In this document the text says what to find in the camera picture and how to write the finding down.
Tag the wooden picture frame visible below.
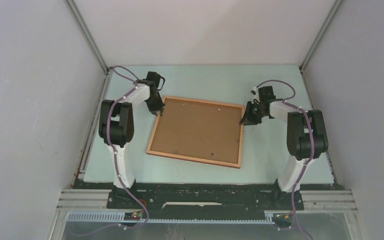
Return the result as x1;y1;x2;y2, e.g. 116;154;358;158
145;96;247;169

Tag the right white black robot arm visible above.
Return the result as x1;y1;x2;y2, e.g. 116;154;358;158
239;86;329;209

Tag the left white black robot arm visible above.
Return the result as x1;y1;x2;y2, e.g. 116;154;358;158
98;71;166;208

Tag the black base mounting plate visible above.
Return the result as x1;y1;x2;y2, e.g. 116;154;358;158
106;183;304;221

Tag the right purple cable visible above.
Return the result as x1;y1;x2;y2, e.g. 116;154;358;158
252;79;315;240

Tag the aluminium rail with cable duct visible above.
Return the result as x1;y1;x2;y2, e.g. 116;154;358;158
48;189;368;240

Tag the left aluminium corner post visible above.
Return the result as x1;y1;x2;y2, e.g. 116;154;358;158
64;0;109;74

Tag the aluminium corner post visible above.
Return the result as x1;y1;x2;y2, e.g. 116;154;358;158
64;0;109;74
299;0;344;74

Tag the right aluminium corner post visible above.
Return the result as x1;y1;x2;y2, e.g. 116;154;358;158
299;0;344;74

